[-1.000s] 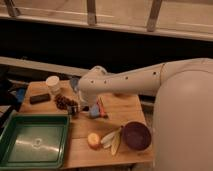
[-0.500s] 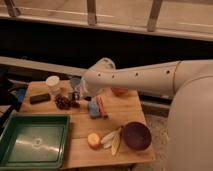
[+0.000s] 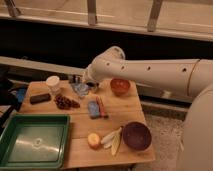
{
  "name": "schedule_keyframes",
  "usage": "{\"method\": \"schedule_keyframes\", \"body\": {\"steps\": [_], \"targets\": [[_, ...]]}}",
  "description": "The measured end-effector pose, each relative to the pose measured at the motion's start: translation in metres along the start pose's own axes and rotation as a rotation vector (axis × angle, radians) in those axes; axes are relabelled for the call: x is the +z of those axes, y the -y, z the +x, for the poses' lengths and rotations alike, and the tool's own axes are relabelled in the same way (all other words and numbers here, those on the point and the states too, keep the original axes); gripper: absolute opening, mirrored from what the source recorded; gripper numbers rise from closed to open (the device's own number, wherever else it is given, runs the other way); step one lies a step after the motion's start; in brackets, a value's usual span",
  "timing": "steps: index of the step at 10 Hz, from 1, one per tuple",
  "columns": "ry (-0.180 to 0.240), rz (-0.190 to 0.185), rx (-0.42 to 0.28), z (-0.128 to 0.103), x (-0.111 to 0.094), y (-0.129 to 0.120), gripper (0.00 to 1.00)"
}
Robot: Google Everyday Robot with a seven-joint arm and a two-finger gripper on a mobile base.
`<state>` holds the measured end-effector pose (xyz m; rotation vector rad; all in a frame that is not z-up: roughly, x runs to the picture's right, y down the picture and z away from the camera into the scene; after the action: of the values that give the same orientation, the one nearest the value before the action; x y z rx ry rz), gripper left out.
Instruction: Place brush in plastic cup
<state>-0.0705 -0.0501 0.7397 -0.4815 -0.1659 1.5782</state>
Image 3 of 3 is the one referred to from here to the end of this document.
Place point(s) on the orange bowl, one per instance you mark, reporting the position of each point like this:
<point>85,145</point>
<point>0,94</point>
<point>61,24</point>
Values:
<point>119,86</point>

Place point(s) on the blue object at left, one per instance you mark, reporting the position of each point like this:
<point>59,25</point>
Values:
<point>20,94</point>

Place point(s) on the yellow apple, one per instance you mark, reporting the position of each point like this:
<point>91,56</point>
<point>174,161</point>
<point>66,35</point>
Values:
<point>94,140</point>

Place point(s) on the purple bowl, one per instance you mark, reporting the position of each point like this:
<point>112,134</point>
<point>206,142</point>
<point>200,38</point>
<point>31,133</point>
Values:
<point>136,136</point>

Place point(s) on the blue sponge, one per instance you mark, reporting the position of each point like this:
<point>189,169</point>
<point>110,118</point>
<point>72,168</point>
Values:
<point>93,109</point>

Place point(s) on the peeled banana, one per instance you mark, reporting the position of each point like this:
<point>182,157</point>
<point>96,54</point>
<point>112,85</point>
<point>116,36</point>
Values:
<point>112,141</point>

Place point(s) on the bunch of dark grapes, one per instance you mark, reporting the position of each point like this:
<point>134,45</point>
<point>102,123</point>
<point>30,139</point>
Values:
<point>64,103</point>

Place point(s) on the white plastic jar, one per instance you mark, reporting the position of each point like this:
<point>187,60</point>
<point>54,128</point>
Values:
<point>53,83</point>

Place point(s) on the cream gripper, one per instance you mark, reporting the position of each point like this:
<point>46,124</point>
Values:
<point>90,76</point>

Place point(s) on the black rectangular block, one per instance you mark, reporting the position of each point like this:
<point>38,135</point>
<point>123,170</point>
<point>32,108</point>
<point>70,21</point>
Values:
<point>40,98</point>

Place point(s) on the green plastic tray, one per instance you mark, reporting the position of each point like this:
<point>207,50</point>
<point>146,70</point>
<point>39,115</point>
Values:
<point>31,142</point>

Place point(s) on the red marker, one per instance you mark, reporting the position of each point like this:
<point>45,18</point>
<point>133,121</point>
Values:
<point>101,107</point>

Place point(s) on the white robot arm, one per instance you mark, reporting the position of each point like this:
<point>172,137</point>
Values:
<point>185,76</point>

